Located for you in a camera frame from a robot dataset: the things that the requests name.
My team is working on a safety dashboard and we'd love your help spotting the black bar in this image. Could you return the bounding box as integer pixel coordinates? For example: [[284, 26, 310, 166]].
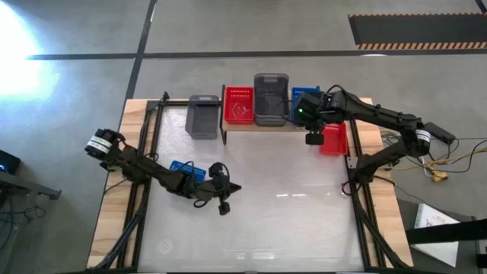
[[405, 218, 487, 245]]

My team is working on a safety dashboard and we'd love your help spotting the white paper box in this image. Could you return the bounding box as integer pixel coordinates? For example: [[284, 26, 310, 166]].
[[412, 202, 461, 268]]

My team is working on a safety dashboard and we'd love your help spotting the yellow cable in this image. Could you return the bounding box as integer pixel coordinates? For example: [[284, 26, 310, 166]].
[[391, 146, 487, 183]]

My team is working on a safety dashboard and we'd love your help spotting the black floor cable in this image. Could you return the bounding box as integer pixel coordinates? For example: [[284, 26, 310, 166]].
[[380, 129, 487, 176]]

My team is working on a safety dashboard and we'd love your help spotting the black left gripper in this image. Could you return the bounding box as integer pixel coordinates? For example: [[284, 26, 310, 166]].
[[196, 162, 243, 202]]

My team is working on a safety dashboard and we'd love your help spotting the black hazard striped floor mat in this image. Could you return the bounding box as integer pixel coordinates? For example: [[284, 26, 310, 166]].
[[348, 13, 487, 51]]

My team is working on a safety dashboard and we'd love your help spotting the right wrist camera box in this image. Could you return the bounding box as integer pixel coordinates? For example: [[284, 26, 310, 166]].
[[304, 131, 326, 146]]

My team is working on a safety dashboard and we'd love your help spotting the black device blue light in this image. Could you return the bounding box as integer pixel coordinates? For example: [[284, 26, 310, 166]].
[[0, 149, 22, 176]]

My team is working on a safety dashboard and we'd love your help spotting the black aluminium table frame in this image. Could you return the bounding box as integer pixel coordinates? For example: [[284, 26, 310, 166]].
[[85, 91, 410, 274]]

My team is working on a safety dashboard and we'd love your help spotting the grey translucent plastic basket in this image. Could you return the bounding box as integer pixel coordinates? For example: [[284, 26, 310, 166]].
[[185, 94, 221, 141], [253, 72, 291, 128]]

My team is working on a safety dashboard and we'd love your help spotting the black power adapter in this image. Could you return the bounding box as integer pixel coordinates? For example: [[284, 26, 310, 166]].
[[424, 121, 457, 145]]

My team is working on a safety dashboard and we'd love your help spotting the red plastic basket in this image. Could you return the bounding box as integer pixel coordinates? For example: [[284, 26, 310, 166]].
[[319, 122, 349, 157], [223, 86, 255, 126]]

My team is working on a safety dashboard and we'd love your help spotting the grey desk stand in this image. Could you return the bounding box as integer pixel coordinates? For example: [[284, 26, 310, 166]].
[[0, 170, 62, 201]]

